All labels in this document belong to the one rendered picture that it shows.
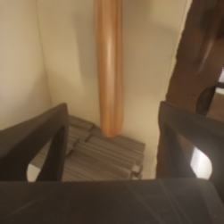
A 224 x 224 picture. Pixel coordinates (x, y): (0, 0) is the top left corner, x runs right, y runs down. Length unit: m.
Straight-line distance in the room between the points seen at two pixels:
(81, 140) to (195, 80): 0.16
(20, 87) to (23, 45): 0.05
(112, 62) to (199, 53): 0.08
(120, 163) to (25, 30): 0.19
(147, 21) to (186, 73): 0.06
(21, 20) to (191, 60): 0.19
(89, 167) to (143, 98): 0.10
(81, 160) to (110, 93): 0.09
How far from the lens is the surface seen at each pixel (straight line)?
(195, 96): 0.22
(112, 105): 0.22
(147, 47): 0.21
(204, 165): 0.35
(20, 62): 0.27
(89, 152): 0.26
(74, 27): 0.25
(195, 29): 0.20
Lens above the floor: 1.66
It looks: 47 degrees down
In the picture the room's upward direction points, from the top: 139 degrees counter-clockwise
